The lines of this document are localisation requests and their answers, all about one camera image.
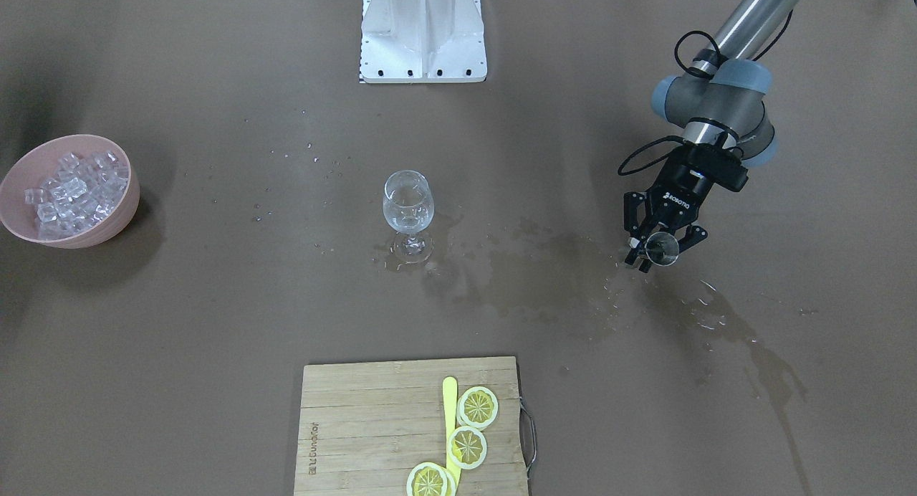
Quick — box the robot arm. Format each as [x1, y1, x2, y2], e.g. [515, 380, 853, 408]
[623, 0, 799, 272]

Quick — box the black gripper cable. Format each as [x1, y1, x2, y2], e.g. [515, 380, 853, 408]
[618, 30, 724, 177]

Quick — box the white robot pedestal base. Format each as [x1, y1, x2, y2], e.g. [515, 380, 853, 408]
[358, 0, 488, 84]

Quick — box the clear wine glass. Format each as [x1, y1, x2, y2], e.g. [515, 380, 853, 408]
[381, 170, 435, 264]

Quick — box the lemon slice near handle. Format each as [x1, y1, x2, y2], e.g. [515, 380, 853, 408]
[456, 386, 500, 431]

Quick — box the pink bowl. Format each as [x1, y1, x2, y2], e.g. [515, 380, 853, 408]
[2, 134, 140, 249]

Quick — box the bamboo cutting board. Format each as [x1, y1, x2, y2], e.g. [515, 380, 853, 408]
[292, 356, 530, 495]

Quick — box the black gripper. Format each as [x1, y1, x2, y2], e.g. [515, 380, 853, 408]
[623, 144, 748, 273]

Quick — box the steel double jigger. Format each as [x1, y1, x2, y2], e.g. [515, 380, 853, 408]
[641, 232, 681, 267]

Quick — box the pile of clear ice cubes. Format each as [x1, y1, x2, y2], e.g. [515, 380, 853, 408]
[23, 150, 130, 241]

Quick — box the yellow plastic knife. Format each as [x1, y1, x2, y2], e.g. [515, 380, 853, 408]
[441, 376, 461, 495]

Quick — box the middle lemon slice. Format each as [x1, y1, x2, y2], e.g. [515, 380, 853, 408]
[446, 426, 489, 470]

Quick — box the lemon slice at board edge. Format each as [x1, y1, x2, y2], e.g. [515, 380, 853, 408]
[404, 462, 455, 496]

